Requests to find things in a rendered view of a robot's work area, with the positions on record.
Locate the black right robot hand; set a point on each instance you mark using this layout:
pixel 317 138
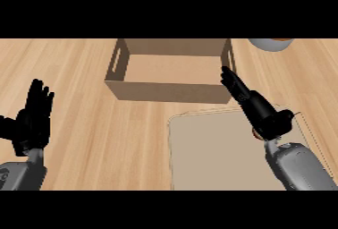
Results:
pixel 260 108

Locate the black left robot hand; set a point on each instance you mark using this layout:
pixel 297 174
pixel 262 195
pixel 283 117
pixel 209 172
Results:
pixel 35 119

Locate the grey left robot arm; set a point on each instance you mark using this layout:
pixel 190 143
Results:
pixel 23 173

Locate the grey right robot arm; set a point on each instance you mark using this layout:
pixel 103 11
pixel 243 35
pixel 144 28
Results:
pixel 297 167

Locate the brown cupcake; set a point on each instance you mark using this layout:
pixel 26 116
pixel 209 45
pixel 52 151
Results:
pixel 256 134

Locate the beige tray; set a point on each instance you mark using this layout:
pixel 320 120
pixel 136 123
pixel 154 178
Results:
pixel 221 152

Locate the brown cardboard box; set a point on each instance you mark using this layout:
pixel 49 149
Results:
pixel 172 71

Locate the grey round bowl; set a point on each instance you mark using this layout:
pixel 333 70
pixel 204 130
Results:
pixel 271 44

